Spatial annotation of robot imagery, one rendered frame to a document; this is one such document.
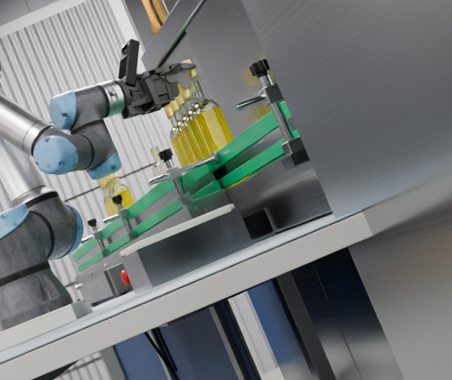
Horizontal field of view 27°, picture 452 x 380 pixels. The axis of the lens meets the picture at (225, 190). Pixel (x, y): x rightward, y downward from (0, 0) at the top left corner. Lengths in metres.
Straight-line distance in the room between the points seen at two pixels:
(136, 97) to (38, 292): 0.48
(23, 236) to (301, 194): 0.59
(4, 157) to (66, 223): 0.20
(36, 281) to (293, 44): 0.95
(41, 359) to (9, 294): 0.77
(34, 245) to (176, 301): 0.85
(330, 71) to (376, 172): 0.13
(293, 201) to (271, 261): 0.61
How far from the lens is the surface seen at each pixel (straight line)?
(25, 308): 1.92
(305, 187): 1.67
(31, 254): 1.95
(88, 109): 2.00
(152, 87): 2.09
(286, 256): 1.14
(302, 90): 1.17
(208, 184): 2.14
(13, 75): 5.65
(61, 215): 2.07
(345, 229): 1.15
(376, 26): 0.98
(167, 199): 2.22
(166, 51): 2.70
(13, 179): 2.10
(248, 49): 2.15
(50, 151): 1.86
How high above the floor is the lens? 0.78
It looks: 3 degrees up
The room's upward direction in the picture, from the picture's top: 23 degrees counter-clockwise
